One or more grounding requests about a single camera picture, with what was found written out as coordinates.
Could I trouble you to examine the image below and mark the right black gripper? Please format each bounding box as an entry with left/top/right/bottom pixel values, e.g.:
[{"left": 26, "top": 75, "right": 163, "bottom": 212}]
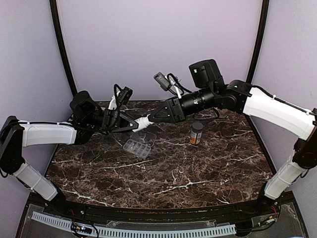
[{"left": 148, "top": 85, "right": 216, "bottom": 123}]

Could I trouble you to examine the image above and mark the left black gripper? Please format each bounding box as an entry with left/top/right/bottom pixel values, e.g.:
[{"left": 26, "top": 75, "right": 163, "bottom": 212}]
[{"left": 85, "top": 109, "right": 144, "bottom": 133}]

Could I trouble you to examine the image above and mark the white pill bottle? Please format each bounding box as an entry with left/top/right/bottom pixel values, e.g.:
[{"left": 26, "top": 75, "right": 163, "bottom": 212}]
[{"left": 132, "top": 115, "right": 154, "bottom": 132}]

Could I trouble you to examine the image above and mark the clear plastic pill organizer box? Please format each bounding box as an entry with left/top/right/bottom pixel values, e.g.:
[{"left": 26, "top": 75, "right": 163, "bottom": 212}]
[{"left": 123, "top": 131, "right": 157, "bottom": 159}]

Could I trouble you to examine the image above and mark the amber pill bottle grey cap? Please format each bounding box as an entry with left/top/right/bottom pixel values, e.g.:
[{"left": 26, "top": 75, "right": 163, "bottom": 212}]
[{"left": 190, "top": 122, "right": 203, "bottom": 145}]

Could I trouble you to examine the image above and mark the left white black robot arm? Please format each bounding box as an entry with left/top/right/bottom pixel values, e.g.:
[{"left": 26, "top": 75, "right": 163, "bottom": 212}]
[{"left": 0, "top": 85, "right": 138, "bottom": 216}]

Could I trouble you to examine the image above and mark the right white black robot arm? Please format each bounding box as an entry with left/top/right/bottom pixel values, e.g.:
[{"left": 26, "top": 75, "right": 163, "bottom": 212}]
[{"left": 149, "top": 59, "right": 317, "bottom": 215}]

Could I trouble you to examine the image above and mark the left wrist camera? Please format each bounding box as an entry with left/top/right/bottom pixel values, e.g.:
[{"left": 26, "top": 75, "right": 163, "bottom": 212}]
[{"left": 108, "top": 84, "right": 133, "bottom": 110}]

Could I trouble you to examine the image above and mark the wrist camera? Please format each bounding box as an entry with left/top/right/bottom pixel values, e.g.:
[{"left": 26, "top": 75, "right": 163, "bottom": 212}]
[
  {"left": 154, "top": 72, "right": 184, "bottom": 99},
  {"left": 108, "top": 84, "right": 133, "bottom": 110}
]

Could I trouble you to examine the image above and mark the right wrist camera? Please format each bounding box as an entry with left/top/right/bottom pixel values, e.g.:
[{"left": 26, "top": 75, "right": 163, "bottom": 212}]
[{"left": 154, "top": 72, "right": 184, "bottom": 99}]

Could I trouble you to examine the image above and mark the white slotted cable duct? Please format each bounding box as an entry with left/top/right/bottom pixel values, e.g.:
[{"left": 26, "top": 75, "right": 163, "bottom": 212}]
[{"left": 31, "top": 212, "right": 236, "bottom": 238}]

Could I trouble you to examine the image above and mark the left black frame post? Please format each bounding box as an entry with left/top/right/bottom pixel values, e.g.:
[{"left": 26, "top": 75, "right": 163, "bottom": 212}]
[{"left": 49, "top": 0, "right": 78, "bottom": 96}]

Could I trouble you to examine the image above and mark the black frame post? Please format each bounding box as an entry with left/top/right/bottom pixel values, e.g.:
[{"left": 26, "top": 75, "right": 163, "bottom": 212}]
[
  {"left": 49, "top": 0, "right": 78, "bottom": 96},
  {"left": 246, "top": 0, "right": 270, "bottom": 83}
]

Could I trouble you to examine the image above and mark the right black frame post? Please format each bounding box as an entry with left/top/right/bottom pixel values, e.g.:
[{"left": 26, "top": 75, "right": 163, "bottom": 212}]
[{"left": 246, "top": 0, "right": 270, "bottom": 83}]

